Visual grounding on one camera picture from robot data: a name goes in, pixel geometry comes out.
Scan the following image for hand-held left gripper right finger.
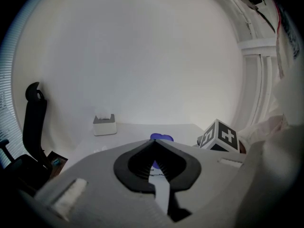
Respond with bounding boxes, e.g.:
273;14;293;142
154;139;246;228

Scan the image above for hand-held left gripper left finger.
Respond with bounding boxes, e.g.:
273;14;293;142
35;139;174;228

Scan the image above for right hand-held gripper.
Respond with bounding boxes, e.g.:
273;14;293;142
196;118;239;153

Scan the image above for white wet wipe pack purple lid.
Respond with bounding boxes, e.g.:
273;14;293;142
147;133;174;213

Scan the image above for brown wooden board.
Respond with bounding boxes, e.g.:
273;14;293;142
46;151;69;177

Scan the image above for white tissue box holder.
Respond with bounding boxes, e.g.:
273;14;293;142
92;114;118;137

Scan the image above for person's white clothing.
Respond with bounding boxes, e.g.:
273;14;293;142
237;74;304;228

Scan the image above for white panelled door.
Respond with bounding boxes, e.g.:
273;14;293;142
219;0;287;134

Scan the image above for black office chair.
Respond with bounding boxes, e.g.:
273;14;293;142
0;81;53;196

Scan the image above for white window blinds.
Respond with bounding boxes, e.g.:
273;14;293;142
0;6;27;170

